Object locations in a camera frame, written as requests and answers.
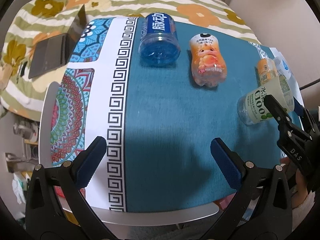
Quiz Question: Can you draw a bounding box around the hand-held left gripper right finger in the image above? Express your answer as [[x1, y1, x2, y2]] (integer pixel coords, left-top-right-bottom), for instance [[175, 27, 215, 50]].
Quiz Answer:
[[200, 137, 293, 240]]

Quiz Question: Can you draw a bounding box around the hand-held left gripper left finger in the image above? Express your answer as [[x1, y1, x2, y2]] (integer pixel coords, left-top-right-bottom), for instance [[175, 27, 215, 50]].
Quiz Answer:
[[25, 136, 118, 240]]

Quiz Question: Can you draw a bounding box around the black cable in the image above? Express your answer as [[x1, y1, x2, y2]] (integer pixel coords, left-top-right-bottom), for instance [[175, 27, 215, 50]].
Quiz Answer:
[[299, 78, 320, 90]]

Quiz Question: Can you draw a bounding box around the blue plastic bottle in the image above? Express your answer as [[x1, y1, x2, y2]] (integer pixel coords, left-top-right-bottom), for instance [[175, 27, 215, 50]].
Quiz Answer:
[[138, 12, 181, 67]]

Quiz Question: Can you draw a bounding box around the clear bottle white blue label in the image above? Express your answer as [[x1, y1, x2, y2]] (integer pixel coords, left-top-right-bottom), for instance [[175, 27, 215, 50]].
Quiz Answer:
[[272, 55, 298, 87]]

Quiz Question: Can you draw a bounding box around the small orange label bottle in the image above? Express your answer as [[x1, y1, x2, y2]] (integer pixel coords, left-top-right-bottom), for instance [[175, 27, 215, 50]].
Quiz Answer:
[[255, 58, 278, 86]]

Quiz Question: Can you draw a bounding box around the person's right hand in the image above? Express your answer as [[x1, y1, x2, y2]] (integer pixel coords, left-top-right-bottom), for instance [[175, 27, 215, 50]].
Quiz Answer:
[[280, 157, 313, 209]]

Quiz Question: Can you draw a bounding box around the person's right forearm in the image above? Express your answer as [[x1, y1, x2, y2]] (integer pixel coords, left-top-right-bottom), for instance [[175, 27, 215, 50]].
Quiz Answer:
[[291, 192, 317, 222]]

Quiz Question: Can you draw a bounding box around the green label plastic bottle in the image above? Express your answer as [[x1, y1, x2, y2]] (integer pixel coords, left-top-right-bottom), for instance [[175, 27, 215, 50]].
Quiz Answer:
[[237, 76, 297, 126]]

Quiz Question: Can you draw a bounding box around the patterned teal table cloth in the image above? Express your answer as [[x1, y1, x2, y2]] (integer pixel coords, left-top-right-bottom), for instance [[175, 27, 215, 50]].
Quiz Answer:
[[50, 17, 304, 213]]

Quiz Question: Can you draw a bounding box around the grey laptop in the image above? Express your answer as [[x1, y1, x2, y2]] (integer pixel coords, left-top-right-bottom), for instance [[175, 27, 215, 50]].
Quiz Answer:
[[28, 5, 87, 79]]

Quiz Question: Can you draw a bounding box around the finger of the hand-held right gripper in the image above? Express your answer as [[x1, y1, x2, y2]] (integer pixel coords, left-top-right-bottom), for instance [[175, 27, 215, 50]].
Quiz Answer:
[[264, 94, 293, 130], [293, 96, 316, 133]]

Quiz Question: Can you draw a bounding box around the peach cartoon plastic bottle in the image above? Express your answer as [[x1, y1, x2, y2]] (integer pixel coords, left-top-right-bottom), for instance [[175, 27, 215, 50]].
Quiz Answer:
[[189, 33, 227, 88]]

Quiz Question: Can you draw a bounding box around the floral striped blanket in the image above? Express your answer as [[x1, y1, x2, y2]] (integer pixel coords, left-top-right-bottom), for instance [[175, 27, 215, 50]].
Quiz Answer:
[[0, 0, 263, 120]]

